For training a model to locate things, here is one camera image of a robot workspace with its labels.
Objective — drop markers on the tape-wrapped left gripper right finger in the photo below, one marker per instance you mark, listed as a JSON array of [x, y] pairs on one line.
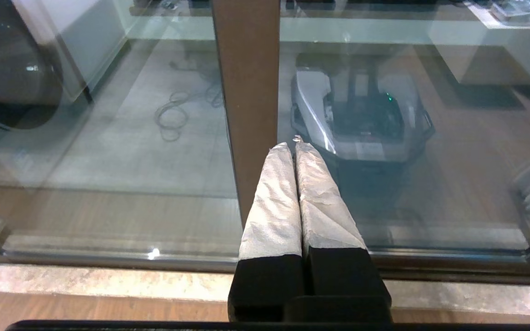
[[325, 216]]

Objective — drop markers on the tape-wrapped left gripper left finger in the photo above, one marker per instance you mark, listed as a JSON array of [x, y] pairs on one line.
[[272, 216]]

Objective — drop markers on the brown-framed sliding glass door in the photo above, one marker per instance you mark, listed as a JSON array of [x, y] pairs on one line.
[[453, 161]]

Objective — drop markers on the brown-framed fixed glass panel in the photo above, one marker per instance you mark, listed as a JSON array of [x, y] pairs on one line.
[[246, 92]]

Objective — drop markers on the dark front-load washing machine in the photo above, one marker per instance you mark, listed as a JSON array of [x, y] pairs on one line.
[[7, 78]]

